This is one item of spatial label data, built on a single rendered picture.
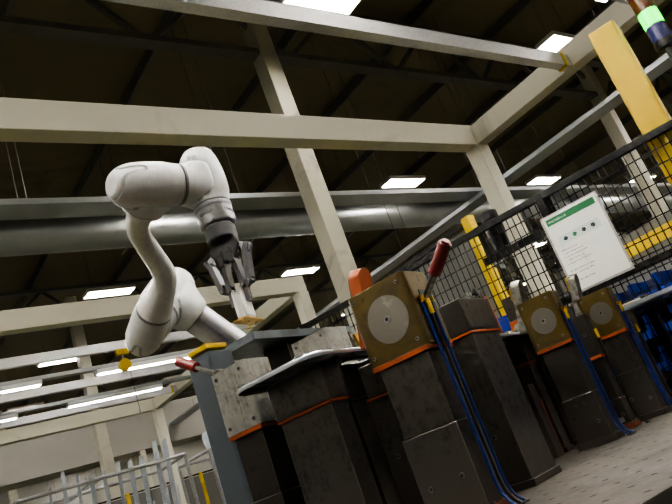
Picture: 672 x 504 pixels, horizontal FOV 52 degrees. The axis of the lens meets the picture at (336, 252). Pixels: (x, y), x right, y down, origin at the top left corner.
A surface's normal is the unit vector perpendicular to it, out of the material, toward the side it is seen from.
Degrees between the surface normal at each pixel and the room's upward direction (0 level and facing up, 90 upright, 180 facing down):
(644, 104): 90
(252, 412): 90
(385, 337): 90
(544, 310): 90
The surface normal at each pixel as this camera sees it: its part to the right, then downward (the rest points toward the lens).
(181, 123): 0.53, -0.44
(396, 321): -0.60, -0.06
